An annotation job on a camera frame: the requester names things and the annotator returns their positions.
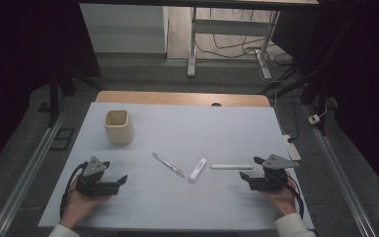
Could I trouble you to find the dark curtain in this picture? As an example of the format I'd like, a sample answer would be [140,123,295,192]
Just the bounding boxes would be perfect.
[0,0,102,179]
[271,0,379,205]

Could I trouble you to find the black floor cables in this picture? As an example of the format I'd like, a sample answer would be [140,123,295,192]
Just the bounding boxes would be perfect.
[195,8,294,67]

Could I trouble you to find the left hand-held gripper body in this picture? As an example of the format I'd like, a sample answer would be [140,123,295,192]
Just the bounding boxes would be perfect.
[75,156,121,198]

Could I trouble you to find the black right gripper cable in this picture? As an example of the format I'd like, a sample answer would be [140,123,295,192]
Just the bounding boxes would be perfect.
[285,174,305,219]

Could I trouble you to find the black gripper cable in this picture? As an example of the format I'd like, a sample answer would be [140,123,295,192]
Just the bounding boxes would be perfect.
[59,161,89,218]
[285,174,305,219]

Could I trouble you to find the black metal stand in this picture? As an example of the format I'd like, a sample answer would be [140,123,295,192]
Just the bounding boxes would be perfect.
[260,65,331,136]
[47,65,104,128]

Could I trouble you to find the person's left hand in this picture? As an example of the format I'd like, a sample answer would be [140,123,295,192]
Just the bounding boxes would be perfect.
[58,179,112,230]

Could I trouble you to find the cream square cup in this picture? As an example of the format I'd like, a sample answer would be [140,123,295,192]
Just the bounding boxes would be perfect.
[103,109,135,146]

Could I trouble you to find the white tube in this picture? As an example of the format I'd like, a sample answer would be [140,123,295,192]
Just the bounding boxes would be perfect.
[188,157,208,184]

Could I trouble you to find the white cabinet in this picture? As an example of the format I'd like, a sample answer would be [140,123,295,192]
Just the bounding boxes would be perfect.
[78,3,169,54]

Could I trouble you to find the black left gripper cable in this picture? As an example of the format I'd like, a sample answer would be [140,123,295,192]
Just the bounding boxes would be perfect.
[59,161,89,218]

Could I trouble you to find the person's right hand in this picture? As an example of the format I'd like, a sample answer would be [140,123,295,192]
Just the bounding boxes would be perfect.
[260,176,298,217]

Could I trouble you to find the white desk frame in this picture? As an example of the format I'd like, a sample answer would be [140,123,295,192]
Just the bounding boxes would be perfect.
[187,6,281,80]

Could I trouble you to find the clear silver pen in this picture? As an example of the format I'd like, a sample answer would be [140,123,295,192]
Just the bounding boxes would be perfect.
[152,152,187,179]

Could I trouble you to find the aluminium rail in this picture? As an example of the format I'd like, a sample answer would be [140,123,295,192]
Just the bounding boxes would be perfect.
[304,105,378,237]
[0,108,67,237]

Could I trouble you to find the white adapter with cable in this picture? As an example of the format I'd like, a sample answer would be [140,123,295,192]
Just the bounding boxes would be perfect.
[308,104,329,125]

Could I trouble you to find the white power strip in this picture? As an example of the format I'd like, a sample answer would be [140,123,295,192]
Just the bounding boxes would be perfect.
[281,133,302,162]

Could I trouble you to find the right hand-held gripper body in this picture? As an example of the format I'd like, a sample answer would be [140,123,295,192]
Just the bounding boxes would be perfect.
[248,153,300,192]

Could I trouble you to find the white pen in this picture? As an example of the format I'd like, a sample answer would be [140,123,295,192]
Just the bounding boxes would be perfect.
[210,164,255,171]

